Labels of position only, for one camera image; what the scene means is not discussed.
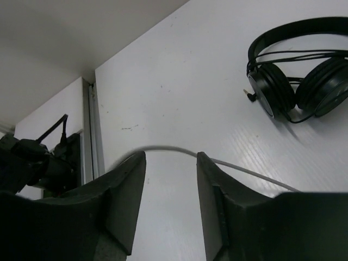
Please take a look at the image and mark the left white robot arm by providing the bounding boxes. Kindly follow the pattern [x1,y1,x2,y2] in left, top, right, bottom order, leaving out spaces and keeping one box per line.
[1,114,81,197]

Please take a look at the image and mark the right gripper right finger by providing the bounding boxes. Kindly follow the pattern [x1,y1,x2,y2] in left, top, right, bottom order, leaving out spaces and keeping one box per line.
[197,152,347,260]

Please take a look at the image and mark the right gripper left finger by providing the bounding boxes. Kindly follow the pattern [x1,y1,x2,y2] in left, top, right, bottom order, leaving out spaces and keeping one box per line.
[1,151,146,260]

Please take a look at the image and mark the aluminium mounting rail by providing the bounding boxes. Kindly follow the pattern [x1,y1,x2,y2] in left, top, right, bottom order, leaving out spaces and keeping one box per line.
[80,79,105,185]

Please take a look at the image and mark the left black headphones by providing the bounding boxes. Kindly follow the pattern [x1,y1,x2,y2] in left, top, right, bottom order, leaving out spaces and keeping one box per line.
[246,16,347,124]

